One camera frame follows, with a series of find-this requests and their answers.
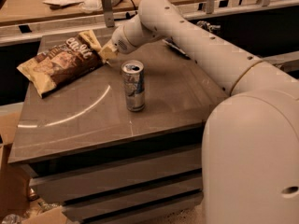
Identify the silver blue redbull can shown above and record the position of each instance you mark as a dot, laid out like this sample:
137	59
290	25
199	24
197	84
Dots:
133	80

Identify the brown sea salt chip bag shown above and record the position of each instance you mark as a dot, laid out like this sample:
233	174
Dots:
77	56

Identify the middle grey drawer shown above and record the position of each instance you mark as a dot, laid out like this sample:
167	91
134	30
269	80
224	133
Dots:
119	199

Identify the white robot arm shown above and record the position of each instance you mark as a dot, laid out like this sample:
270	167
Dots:
250	146

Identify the grey drawer cabinet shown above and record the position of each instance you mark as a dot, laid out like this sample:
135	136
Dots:
86	123

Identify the cardboard box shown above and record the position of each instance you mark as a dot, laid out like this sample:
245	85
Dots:
14	183

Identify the grey metal rail shelf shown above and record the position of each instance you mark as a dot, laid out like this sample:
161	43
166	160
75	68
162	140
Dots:
287	62

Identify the grey metal post left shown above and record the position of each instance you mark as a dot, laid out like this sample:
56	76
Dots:
108	13

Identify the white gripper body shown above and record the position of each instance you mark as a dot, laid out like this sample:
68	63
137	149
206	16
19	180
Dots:
120	42

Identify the bottom grey drawer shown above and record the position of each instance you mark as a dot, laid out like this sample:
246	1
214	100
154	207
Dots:
146	211

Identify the top grey drawer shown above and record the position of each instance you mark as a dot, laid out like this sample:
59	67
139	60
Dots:
89	181

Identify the grey drawer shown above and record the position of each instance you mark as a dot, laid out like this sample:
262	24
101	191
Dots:
119	199
146	211
89	181

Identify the blue chip bag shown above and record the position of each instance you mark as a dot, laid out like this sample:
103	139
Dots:
215	29

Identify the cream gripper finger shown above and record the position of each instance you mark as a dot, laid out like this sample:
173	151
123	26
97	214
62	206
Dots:
108	51

